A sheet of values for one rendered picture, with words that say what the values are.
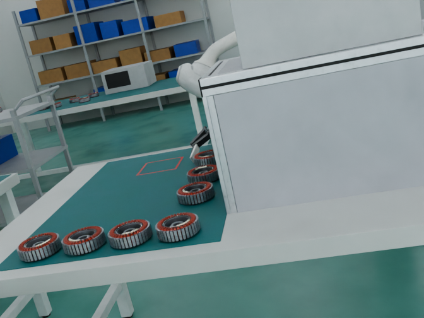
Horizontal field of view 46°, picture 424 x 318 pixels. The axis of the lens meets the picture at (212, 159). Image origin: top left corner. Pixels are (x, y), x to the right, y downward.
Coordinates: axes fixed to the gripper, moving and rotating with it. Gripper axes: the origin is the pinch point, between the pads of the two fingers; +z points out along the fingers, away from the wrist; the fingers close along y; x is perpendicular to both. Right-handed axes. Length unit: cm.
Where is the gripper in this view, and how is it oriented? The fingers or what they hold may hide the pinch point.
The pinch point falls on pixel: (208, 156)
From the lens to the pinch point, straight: 182.9
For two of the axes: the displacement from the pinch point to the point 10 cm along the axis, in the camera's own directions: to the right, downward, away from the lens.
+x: -4.2, -6.5, -6.4
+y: -8.6, 0.6, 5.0
